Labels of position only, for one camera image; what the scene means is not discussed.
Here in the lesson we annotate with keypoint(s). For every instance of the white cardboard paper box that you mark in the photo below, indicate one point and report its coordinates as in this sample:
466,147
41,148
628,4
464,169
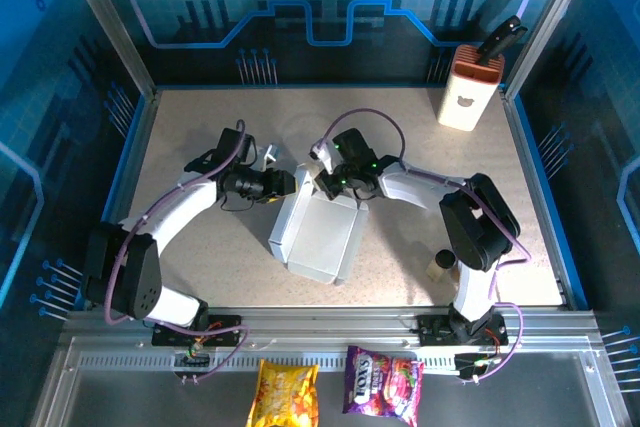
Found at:
320,237

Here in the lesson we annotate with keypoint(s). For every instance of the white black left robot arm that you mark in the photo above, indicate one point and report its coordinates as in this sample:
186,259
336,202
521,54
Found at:
130,272

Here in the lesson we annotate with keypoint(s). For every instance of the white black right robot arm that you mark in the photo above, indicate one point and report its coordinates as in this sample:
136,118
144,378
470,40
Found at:
415,187

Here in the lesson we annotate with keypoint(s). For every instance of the cream knife block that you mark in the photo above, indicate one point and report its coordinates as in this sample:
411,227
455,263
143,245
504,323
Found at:
465,97

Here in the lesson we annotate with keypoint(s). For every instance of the yellow snack bag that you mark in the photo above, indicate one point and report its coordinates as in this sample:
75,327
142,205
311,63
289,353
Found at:
285,392

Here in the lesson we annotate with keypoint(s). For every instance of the purple candy bag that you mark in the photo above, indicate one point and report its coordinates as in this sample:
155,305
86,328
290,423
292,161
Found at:
382,382

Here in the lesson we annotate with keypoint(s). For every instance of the grey metal shelf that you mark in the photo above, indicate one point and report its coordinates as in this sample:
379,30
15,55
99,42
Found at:
125,397

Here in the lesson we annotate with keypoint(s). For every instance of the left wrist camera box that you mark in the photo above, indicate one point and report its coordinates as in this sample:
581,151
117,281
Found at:
272,152

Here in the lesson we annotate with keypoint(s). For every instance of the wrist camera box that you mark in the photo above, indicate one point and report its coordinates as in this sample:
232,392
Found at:
272,152
322,157

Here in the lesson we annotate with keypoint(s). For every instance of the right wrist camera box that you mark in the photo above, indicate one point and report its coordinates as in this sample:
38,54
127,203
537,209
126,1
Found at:
322,157

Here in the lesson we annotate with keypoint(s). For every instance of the aluminium side rail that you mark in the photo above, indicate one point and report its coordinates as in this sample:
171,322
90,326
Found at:
147,117
515,117

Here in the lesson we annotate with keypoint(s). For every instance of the aluminium mounting rail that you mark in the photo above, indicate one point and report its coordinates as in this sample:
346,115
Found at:
325,319

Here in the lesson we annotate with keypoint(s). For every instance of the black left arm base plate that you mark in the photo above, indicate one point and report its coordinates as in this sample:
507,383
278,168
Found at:
225,329

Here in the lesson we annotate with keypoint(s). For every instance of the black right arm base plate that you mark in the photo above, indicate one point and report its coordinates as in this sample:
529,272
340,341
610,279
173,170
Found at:
435,329

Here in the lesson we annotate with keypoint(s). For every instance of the aluminium frame post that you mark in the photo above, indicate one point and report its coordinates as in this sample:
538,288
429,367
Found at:
547,22
114,27

